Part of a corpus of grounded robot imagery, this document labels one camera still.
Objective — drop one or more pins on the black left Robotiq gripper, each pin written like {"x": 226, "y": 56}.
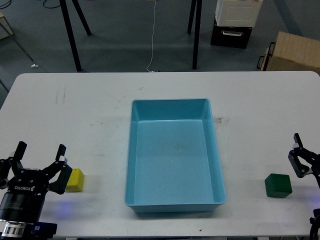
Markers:
{"x": 23, "y": 202}

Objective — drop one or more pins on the black right table legs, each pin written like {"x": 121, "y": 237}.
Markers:
{"x": 195, "y": 18}

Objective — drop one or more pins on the yellow block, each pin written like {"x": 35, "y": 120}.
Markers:
{"x": 75, "y": 183}

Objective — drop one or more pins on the light blue plastic box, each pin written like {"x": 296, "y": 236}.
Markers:
{"x": 173, "y": 162}

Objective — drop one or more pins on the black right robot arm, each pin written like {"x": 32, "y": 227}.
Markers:
{"x": 315, "y": 220}

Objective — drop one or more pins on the green block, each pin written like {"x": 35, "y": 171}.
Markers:
{"x": 278, "y": 185}

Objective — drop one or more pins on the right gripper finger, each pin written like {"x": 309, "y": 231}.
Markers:
{"x": 303, "y": 161}

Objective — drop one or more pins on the black left table legs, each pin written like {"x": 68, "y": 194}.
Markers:
{"x": 69, "y": 29}

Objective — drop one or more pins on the cardboard box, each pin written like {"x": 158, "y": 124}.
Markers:
{"x": 294, "y": 53}

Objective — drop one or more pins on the wooden shelf at left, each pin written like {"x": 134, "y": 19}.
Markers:
{"x": 5, "y": 28}

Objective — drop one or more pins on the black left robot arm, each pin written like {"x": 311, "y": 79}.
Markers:
{"x": 23, "y": 231}

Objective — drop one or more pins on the black table legs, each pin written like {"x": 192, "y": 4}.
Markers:
{"x": 69, "y": 29}
{"x": 195, "y": 18}

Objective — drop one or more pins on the white storage crate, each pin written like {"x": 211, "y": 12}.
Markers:
{"x": 237, "y": 13}

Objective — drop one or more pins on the black storage box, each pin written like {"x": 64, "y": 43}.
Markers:
{"x": 230, "y": 36}

